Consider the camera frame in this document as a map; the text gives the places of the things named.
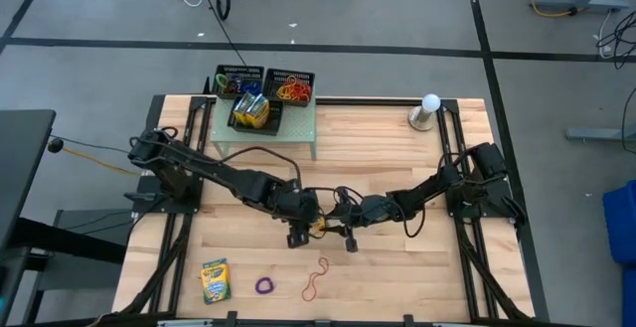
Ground black floor cables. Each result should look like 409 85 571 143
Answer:
594 11 636 70

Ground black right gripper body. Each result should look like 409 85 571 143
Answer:
356 194 400 228

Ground thin yellow cable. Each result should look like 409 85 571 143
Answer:
62 145 143 178

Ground blue-printed Crayola crayon box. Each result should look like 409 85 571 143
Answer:
200 257 233 306

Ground orange rubber band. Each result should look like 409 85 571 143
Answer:
286 85 310 103

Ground blue plastic bin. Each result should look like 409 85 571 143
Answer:
621 266 636 327
602 179 636 266

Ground yellow rubber band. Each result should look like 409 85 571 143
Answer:
280 74 302 94
275 83 297 102

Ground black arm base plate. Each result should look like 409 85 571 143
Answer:
123 175 205 215
445 177 528 219

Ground white globe bulb lamp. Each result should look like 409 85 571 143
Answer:
407 93 442 132

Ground long red rubber band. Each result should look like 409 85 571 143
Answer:
300 255 331 302

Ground green metal shelf riser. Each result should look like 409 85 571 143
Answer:
210 81 318 162

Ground black plastic basket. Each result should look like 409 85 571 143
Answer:
261 68 316 108
212 65 265 101
227 96 286 137

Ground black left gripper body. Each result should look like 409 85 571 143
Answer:
273 186 323 228

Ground black desk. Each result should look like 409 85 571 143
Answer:
0 108 58 248

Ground black hanging cable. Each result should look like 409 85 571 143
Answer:
198 0 249 68

